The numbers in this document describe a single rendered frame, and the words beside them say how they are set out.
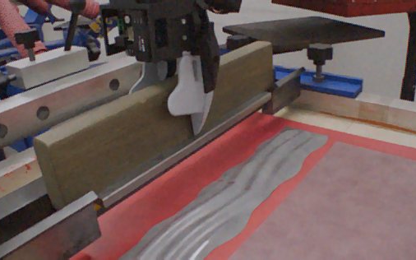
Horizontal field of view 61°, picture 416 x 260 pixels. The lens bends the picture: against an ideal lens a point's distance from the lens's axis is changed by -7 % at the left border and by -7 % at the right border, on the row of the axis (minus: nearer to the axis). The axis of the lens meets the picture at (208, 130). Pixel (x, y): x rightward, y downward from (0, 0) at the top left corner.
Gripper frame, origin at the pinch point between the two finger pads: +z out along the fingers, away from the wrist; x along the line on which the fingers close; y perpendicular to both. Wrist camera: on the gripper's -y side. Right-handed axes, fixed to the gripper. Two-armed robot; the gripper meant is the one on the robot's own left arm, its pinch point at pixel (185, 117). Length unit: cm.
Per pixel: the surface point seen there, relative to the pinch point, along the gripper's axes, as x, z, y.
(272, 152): 6.7, 6.7, -8.5
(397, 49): -13, 35, -200
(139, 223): 1.8, 7.6, 10.6
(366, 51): -32, 38, -200
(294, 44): -20, 8, -72
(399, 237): 24.9, 7.5, -1.1
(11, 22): -52, -9, -5
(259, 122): -0.5, 7.5, -17.3
